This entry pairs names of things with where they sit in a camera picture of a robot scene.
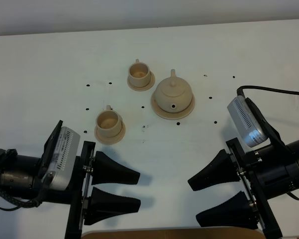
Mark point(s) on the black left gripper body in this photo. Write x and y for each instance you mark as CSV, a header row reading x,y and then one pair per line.
x,y
79,192

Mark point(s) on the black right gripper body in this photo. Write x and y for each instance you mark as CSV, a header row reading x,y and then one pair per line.
x,y
246,164

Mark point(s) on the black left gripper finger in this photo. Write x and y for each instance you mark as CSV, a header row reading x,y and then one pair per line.
x,y
106,170
103,205

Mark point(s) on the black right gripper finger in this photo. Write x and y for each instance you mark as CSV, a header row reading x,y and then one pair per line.
x,y
220,170
235,212

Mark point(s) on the beige ceramic teapot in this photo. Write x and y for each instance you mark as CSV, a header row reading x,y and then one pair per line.
x,y
173,94

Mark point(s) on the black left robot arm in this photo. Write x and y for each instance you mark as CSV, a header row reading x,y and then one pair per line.
x,y
27,182

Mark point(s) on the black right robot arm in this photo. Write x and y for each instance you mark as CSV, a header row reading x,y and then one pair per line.
x,y
266,173

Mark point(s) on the beige teapot saucer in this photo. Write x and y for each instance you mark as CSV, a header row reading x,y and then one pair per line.
x,y
172,116

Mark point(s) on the near beige cup saucer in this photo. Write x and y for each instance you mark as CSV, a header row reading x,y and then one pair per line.
x,y
110,140

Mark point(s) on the beige cup saucer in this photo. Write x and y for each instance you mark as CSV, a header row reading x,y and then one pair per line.
x,y
141,83
110,140

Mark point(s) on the near beige teacup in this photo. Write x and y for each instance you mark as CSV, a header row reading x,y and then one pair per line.
x,y
108,123

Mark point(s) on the beige teacup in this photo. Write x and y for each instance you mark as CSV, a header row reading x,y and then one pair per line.
x,y
108,123
138,69

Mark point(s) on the far beige teacup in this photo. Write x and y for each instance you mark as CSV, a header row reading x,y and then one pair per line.
x,y
138,69

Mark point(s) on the far beige cup saucer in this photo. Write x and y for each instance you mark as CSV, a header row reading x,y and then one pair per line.
x,y
141,83

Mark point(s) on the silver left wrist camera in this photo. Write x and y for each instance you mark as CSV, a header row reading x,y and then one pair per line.
x,y
58,159

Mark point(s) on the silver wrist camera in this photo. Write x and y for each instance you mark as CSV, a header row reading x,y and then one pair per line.
x,y
58,159
245,122

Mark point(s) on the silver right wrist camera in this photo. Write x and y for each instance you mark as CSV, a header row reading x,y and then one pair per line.
x,y
245,122

